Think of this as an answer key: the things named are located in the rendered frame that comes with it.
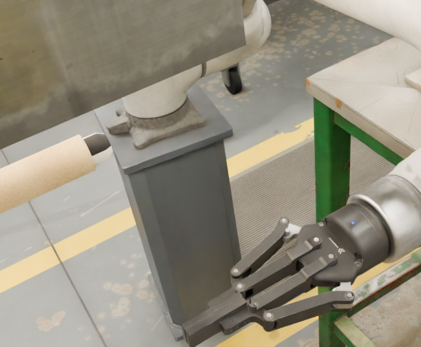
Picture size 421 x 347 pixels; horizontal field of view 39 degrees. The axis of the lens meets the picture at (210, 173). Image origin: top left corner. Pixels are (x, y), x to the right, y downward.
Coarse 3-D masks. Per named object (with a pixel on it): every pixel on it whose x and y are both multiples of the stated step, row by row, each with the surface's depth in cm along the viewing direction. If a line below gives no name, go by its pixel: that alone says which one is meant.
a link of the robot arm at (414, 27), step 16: (320, 0) 71; (336, 0) 68; (352, 0) 66; (368, 0) 64; (384, 0) 63; (400, 0) 61; (416, 0) 60; (352, 16) 68; (368, 16) 65; (384, 16) 63; (400, 16) 61; (416, 16) 60; (400, 32) 62; (416, 32) 60; (416, 48) 62
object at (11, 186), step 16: (64, 144) 47; (80, 144) 47; (32, 160) 46; (48, 160) 46; (64, 160) 46; (80, 160) 47; (0, 176) 45; (16, 176) 45; (32, 176) 46; (48, 176) 46; (64, 176) 47; (80, 176) 48; (0, 192) 45; (16, 192) 45; (32, 192) 46; (0, 208) 45
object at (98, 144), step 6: (84, 138) 48; (90, 138) 48; (96, 138) 48; (102, 138) 48; (90, 144) 48; (96, 144) 48; (102, 144) 48; (108, 144) 48; (90, 150) 48; (96, 150) 48; (102, 150) 48; (108, 150) 48; (96, 156) 48; (102, 156) 48; (108, 156) 49; (96, 162) 48
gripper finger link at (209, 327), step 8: (232, 304) 61; (240, 304) 61; (216, 312) 61; (224, 312) 60; (232, 312) 61; (208, 320) 60; (216, 320) 60; (192, 328) 59; (200, 328) 59; (208, 328) 60; (216, 328) 61; (192, 336) 59; (200, 336) 60; (208, 336) 61; (192, 344) 61
